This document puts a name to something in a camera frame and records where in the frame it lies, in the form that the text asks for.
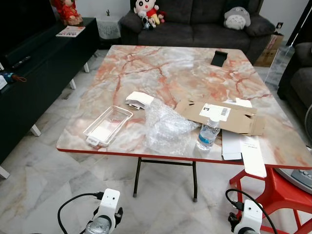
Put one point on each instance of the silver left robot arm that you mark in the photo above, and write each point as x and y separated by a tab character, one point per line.
100	225

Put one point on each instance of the red plastic stool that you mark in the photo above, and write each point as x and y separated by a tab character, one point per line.
280	192

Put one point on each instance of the grey standing fan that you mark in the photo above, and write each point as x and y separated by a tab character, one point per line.
300	179

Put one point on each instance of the clear plastic tray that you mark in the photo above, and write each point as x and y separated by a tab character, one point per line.
108	126

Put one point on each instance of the clear plastic water bottle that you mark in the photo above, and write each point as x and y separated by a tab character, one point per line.
208	136

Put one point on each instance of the clear bubble wrap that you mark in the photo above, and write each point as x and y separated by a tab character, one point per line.
168	129

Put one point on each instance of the flattened brown cardboard box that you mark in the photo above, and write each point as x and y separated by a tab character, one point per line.
239	119

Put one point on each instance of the white folded carton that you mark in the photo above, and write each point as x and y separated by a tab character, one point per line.
139	99

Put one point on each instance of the small white paper scrap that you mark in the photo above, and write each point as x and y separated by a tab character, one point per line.
243	102

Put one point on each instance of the marble top folding table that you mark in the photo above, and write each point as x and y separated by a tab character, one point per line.
185	80

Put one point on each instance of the black TV cabinet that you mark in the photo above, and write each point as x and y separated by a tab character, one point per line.
44	83

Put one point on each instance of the dark grey armchair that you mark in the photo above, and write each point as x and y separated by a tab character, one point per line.
297	80

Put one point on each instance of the black phone stand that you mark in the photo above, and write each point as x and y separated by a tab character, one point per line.
219	58

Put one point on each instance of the red rubber band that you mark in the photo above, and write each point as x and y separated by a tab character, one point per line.
19	78

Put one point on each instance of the black remote control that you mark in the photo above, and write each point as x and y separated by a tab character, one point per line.
21	62

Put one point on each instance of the side table with lace cloth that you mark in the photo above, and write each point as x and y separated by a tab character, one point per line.
108	28

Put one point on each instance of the red and white booklet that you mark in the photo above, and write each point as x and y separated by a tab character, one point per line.
70	31

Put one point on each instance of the dark grey fabric sofa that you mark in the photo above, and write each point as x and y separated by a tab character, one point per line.
195	29

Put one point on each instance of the small potted plant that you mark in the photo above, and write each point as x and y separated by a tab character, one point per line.
107	13

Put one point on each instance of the cartoon boy plush doll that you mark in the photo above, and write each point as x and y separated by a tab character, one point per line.
147	10

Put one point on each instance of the grey Totoro plush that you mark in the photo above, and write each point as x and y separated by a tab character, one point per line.
237	18

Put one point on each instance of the black slanted pole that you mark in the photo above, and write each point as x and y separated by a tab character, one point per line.
298	27

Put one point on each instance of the red dressed doll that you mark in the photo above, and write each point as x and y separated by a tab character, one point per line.
67	10

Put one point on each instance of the black television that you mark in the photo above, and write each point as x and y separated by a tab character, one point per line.
22	22

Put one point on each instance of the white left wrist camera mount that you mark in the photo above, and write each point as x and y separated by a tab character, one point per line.
107	202

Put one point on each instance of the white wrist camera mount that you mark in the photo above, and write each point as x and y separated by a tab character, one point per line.
251	214
107	202

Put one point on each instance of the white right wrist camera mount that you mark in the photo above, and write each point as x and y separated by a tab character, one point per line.
251	214

